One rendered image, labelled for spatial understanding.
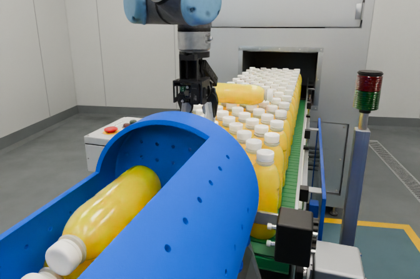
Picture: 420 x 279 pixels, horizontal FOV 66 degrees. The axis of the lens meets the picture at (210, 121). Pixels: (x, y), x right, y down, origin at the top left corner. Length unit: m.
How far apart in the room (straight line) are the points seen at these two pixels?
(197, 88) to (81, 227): 0.40
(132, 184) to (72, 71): 5.08
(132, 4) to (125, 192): 0.36
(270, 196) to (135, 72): 4.48
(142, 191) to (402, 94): 4.82
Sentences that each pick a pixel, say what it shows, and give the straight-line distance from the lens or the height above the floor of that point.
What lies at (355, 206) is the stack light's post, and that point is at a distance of 1.06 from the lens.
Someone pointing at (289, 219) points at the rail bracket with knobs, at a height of 1.00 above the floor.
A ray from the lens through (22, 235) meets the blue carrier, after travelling 0.51.
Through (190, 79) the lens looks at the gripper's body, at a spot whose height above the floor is 1.26.
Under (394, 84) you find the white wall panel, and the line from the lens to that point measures 5.10.
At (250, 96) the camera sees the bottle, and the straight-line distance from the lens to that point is 1.13.
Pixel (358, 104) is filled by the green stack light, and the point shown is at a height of 1.17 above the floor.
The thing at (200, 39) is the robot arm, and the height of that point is 1.34.
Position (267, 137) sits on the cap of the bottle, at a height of 1.10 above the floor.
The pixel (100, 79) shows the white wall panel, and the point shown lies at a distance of 5.36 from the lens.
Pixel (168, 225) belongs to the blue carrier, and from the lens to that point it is 0.31.
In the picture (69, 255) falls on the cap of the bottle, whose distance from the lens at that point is 0.43.
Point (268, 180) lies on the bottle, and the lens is 0.73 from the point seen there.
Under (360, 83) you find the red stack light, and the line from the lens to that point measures 0.94.
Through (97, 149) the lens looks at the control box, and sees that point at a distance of 0.89.
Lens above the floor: 1.37
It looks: 16 degrees down
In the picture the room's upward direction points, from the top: straight up
